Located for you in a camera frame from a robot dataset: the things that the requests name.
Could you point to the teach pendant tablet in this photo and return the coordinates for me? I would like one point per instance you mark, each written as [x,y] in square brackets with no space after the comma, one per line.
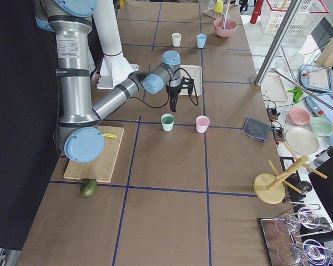
[316,78]

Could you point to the large pink bowl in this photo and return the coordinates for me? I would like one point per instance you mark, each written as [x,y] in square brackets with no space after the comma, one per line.
[227,30]

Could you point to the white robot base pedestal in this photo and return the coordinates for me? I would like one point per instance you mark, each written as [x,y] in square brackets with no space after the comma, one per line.
[115,67]

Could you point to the pink cup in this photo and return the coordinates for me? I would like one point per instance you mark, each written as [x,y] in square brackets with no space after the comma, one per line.
[202,123]

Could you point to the green avocado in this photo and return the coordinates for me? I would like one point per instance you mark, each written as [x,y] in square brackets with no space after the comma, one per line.
[88,188]

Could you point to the cream yellow cup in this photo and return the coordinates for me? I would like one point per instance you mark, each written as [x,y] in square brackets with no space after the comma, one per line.
[176,39]

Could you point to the yellow plastic knife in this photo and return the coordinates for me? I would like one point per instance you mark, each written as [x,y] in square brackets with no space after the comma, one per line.
[111,135]

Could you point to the grey folded cloth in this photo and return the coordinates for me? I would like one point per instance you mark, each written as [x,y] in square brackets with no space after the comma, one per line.
[256,129]

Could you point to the black frame tray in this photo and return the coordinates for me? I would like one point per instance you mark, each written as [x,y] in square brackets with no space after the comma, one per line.
[274,240]

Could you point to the cream plate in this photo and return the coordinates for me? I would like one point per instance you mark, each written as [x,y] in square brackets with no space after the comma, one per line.
[302,141]

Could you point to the green cup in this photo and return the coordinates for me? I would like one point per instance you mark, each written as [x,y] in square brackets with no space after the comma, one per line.
[167,121]

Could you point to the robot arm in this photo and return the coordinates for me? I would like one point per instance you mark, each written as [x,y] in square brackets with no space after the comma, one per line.
[71,22]

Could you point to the aluminium camera post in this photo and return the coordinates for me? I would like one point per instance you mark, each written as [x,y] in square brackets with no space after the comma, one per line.
[277,40]

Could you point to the small pink bowl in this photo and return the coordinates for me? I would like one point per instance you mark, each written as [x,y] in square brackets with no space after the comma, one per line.
[299,116]

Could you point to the wooden cutting board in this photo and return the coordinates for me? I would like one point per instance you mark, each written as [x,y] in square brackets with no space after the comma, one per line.
[100,163]

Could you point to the wooden cup stand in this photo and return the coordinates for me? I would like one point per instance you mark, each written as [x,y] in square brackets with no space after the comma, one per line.
[270,188]

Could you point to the black power strip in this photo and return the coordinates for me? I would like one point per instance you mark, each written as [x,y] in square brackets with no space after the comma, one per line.
[276,127]

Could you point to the cream rabbit tray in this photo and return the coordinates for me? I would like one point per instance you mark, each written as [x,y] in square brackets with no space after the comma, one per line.
[195,72]

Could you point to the wine glass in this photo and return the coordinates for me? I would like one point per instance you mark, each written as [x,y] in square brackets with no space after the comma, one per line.
[290,224]
[310,251]

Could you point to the small green bowl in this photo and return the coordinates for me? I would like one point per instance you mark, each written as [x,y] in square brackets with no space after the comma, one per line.
[320,126]

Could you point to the yellow cup on rack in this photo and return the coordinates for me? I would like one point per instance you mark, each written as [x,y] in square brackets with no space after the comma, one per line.
[218,6]

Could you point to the metal tongs black tip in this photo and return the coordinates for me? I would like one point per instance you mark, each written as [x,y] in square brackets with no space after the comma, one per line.
[226,10]

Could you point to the red fire extinguisher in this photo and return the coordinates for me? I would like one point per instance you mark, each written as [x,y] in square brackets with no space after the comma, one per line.
[256,11]

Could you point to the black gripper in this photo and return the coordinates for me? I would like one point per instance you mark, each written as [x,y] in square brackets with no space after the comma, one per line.
[173,94]

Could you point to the blue cup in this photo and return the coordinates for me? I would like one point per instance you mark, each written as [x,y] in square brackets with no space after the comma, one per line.
[201,40]

